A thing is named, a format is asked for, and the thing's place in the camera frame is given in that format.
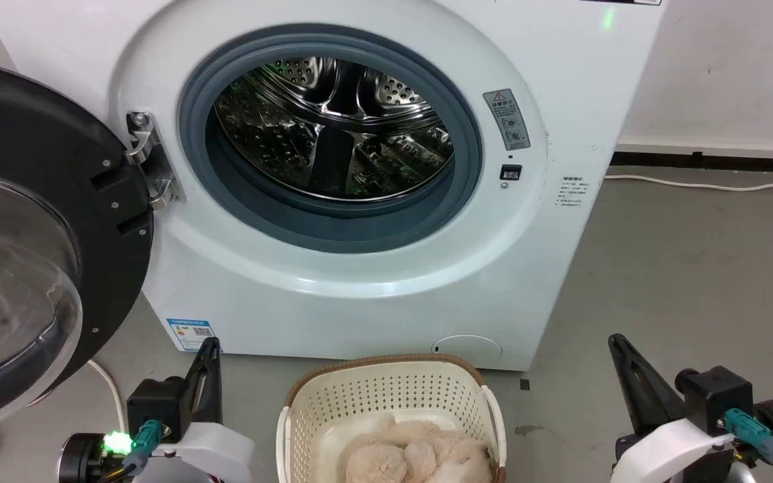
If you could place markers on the black door lock latch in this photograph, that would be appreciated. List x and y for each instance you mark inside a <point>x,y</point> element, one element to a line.
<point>510,172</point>

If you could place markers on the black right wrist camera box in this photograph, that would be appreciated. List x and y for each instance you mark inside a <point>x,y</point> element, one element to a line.
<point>718,396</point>

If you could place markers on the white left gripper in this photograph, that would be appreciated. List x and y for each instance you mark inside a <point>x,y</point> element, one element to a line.
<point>215,453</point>

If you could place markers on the cream perforated laundry basket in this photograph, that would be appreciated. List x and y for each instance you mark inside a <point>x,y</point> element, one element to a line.
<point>386,392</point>

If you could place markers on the black round glass washer door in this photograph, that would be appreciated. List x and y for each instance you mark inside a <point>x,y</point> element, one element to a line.
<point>44,134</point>

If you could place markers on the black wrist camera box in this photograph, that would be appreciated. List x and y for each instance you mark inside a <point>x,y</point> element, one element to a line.
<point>718,396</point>
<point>155,406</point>

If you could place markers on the black wall baseboard strip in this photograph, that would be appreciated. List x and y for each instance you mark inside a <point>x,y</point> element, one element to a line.
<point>715,163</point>

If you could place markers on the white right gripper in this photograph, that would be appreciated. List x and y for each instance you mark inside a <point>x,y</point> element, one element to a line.
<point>668,449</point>

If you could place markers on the white front-load washing machine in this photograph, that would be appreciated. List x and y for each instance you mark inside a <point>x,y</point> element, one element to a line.
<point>359,315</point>

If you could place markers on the round white filter cover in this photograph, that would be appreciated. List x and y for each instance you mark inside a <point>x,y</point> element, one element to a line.
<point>467,347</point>

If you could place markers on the beige plush toy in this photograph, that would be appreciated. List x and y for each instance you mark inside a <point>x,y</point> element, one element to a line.
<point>413,449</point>

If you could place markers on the steel washer drum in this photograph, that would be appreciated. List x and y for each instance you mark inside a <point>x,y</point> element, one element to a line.
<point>292,134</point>

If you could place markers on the chrome door hinge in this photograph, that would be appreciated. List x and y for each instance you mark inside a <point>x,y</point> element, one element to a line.
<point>148,164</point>

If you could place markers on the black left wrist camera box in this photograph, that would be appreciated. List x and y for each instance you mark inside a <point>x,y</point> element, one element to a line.
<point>155,406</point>

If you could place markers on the grey rubber door gasket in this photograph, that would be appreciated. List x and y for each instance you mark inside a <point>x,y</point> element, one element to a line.
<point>333,228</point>

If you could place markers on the blue energy label sticker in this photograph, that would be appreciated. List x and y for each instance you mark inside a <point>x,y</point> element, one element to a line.
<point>190,333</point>

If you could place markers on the grey warning sticker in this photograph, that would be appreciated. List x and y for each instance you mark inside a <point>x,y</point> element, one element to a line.
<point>507,119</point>

